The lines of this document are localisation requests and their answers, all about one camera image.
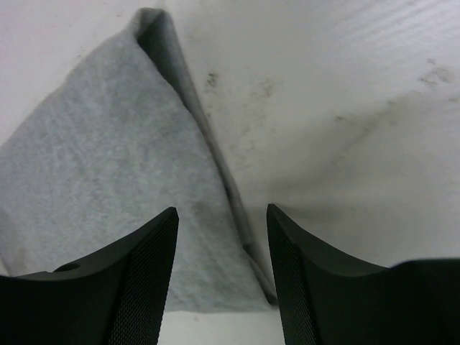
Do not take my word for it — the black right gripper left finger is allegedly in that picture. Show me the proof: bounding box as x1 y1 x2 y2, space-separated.
1 207 179 344

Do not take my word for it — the grey tank top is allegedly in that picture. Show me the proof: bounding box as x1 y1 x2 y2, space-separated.
1 8 275 313

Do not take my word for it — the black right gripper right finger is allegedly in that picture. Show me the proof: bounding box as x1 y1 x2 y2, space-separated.
266 204 459 344

